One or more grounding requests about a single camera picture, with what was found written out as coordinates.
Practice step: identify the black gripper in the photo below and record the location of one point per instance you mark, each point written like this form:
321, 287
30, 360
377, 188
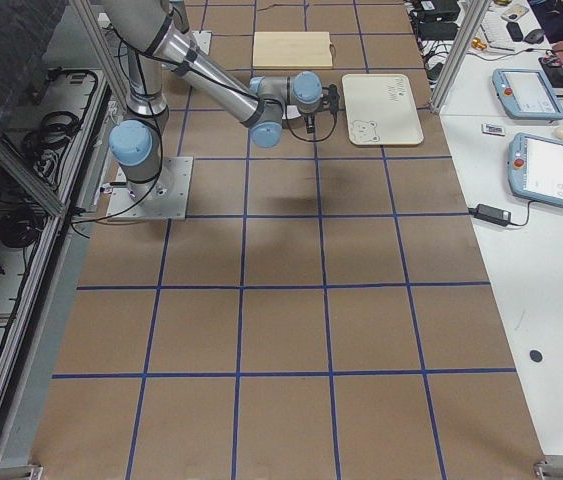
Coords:
309, 118

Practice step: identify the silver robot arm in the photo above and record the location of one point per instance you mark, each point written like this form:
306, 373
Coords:
157, 34

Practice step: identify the cream bear tray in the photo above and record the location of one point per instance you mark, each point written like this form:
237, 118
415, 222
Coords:
380, 110

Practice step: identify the white round plate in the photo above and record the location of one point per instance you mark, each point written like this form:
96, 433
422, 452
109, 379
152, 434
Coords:
291, 112

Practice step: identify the wooden cutting board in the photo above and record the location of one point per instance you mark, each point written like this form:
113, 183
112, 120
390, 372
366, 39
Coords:
292, 50

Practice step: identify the small printed card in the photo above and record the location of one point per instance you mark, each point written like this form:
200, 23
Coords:
491, 129

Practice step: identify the gold metal cylinder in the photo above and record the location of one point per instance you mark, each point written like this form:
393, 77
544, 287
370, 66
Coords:
478, 44

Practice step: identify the black power adapter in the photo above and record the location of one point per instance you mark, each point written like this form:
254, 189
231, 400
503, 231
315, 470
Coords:
491, 214

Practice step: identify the far blue teach pendant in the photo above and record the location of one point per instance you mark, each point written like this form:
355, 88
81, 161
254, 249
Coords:
526, 94

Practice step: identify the blue teach pendant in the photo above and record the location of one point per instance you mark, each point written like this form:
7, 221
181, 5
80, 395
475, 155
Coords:
535, 169
526, 94

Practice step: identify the near blue teach pendant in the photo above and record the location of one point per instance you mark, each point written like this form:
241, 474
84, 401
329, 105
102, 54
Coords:
535, 169

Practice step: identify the black computer mouse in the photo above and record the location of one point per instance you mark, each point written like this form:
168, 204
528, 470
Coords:
535, 36

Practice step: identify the black round cap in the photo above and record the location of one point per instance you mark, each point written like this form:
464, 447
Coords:
536, 356

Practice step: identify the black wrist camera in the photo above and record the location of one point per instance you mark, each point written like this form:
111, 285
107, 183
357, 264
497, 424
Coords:
330, 99

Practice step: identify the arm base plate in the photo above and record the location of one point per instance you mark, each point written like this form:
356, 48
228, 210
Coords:
203, 39
168, 199

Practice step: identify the aluminium frame post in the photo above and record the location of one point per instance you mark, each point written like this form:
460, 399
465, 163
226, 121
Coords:
470, 23

